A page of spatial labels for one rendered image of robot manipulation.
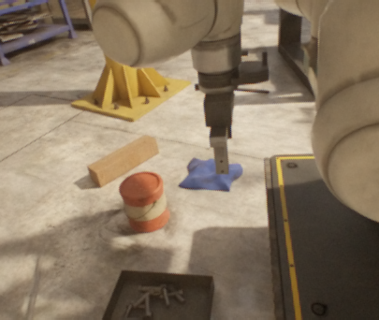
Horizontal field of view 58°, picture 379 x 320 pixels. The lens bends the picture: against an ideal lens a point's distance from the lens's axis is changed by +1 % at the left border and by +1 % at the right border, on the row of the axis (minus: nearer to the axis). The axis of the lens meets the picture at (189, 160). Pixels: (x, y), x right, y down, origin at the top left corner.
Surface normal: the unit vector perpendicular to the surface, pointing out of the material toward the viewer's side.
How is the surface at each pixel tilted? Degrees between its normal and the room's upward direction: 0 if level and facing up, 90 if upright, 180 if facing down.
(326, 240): 0
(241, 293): 0
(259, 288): 0
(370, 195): 96
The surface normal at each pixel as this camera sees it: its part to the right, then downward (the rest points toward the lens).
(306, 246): -0.13, -0.82
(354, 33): -0.84, 0.36
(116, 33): -0.55, 0.63
